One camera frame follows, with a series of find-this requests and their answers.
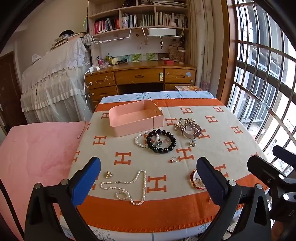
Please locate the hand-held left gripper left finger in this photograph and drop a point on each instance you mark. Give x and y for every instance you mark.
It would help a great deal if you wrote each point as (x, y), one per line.
(86, 180)

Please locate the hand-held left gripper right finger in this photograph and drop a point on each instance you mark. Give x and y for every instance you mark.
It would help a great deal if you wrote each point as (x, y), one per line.
(211, 183)

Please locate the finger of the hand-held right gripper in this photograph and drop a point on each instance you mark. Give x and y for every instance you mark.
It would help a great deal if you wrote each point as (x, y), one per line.
(285, 154)
(263, 165)

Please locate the gold round pendant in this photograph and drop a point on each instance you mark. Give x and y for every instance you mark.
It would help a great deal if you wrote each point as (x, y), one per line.
(108, 174)

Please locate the silver flower brooch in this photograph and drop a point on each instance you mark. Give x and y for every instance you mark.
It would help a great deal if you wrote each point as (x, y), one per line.
(192, 143)

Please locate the pale pink wrist watch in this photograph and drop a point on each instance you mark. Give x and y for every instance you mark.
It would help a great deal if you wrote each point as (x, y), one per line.
(195, 134)

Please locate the silver flower charm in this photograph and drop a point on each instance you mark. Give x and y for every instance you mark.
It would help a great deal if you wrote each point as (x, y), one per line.
(158, 143)

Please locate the pink plastic box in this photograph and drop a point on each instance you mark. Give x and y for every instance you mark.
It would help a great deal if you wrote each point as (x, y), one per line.
(129, 127)

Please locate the orange letter print blanket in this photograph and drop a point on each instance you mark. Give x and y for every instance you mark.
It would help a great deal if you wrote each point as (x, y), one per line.
(129, 215)

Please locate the pink fleece blanket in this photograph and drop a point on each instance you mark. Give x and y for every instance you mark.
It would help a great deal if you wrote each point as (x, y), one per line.
(34, 157)

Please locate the white lace cover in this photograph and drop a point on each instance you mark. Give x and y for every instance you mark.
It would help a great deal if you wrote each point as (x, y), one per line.
(50, 76)

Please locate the white charger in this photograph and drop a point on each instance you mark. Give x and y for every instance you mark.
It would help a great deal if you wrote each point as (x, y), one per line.
(94, 68)

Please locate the wooden desk with drawers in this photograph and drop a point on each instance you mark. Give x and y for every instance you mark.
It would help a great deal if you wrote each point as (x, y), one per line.
(138, 76)

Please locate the brown wooden door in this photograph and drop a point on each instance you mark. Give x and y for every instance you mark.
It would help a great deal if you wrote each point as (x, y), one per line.
(9, 92)

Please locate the pale green drawer lock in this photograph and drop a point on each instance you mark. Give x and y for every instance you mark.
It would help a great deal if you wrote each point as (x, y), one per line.
(161, 76)

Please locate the pink pen cup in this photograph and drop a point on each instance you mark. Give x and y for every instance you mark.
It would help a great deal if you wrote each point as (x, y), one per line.
(101, 62)

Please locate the black flashlight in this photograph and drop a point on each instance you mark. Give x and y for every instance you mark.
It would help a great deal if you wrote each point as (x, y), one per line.
(121, 61)

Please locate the red small box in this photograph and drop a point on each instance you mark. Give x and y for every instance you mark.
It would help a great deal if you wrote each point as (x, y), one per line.
(168, 61)

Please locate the patterned paper cup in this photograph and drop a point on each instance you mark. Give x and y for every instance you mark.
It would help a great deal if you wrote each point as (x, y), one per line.
(181, 56)

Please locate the patterned beige bag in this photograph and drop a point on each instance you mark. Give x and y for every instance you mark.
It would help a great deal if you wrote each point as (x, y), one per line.
(173, 53)

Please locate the pale floral curtain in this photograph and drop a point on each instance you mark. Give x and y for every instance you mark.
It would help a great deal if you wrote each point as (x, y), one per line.
(203, 34)

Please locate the stack of books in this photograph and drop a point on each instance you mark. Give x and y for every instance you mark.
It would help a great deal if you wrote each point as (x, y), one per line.
(64, 38)

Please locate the hanging keys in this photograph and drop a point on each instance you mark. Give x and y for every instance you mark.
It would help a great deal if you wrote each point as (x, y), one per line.
(161, 45)

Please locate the white tray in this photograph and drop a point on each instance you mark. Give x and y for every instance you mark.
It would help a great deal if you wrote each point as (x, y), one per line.
(161, 32)

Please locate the row of shelf books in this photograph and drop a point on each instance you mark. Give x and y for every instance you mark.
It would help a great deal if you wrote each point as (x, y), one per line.
(148, 20)

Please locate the wooden bookshelf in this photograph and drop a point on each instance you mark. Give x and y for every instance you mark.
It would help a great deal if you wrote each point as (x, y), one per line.
(137, 10)

